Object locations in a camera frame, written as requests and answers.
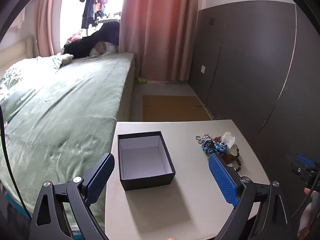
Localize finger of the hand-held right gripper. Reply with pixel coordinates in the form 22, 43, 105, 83
287, 155, 319, 168

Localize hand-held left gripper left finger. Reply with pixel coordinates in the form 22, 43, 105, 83
29, 152, 115, 240

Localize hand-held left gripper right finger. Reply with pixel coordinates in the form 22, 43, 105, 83
208, 153, 292, 240

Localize brown bead bracelet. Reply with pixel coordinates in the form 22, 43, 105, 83
212, 136, 243, 173

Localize blue knot ornament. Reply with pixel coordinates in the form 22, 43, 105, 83
202, 140, 229, 155

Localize clear crystal pendant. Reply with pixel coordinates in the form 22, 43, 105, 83
221, 132, 238, 155

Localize grey bead bracelet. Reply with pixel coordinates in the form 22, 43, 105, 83
196, 133, 213, 144

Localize black jewelry box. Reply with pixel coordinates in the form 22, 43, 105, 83
117, 131, 176, 191

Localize person's right hand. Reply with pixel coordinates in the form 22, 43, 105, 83
297, 187, 320, 239

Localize green bedsheet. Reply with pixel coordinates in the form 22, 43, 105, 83
0, 52, 135, 230

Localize flat brown cardboard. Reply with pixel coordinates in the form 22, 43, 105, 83
142, 95, 213, 122

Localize green quilt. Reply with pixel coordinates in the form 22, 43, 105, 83
0, 55, 73, 122

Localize cream cloth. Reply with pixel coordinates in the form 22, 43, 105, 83
56, 53, 74, 67

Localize white bag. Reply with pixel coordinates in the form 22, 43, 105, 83
90, 41, 118, 56

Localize black clothes pile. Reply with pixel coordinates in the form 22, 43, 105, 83
62, 21, 120, 59

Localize pink cloth item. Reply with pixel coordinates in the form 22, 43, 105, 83
67, 31, 83, 43

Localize wide pink curtain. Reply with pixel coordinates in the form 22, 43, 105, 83
119, 0, 200, 82

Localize narrow pink curtain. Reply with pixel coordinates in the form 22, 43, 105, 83
35, 0, 68, 57

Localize hanging clothes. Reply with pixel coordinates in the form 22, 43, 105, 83
80, 0, 110, 29

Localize braided black cable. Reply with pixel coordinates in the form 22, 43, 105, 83
291, 172, 320, 218

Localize thin black cable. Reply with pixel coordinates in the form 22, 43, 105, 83
0, 105, 32, 218

